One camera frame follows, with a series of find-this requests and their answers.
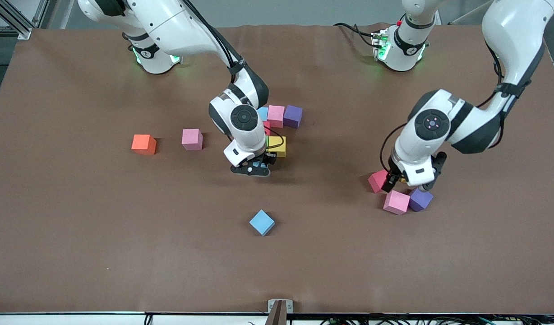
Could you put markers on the white table edge rail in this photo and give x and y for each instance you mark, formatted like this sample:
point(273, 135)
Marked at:
point(78, 319)

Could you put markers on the purple foam block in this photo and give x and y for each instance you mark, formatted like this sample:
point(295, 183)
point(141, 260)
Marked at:
point(421, 199)
point(293, 116)

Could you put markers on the blue foam block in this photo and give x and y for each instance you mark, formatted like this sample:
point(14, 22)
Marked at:
point(259, 165)
point(261, 221)
point(263, 113)

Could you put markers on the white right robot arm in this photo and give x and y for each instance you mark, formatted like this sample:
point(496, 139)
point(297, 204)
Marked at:
point(245, 140)

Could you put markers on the aluminium frame post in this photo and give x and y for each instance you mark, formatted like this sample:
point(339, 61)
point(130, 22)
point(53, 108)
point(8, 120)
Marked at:
point(23, 32)

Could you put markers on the brown table cover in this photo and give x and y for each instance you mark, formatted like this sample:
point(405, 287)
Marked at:
point(123, 253)

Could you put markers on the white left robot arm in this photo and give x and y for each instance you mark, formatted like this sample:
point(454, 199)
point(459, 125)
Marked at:
point(511, 27)

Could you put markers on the red foam block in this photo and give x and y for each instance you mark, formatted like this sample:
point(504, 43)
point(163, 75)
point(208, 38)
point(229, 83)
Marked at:
point(376, 180)
point(267, 127)

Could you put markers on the orange foam block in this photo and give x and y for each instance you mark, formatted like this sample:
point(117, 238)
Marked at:
point(143, 143)

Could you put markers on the pink foam block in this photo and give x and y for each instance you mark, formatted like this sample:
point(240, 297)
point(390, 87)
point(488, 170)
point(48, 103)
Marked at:
point(396, 202)
point(191, 137)
point(275, 116)

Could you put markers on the metal table edge bracket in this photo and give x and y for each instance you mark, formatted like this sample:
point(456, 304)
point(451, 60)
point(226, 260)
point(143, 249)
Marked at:
point(272, 306)

